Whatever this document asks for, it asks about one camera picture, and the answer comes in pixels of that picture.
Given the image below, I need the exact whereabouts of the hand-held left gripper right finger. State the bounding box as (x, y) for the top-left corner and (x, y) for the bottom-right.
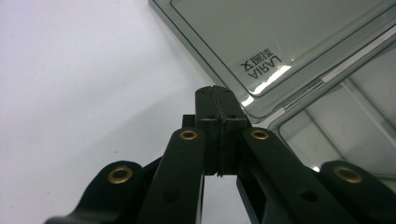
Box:
(214, 86), (360, 224)

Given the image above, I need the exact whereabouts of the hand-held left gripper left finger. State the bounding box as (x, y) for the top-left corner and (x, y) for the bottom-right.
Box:
(135, 86), (223, 224)

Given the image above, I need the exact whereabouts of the grey transparent compartment box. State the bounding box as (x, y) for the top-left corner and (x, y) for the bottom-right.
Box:
(148, 0), (396, 191)

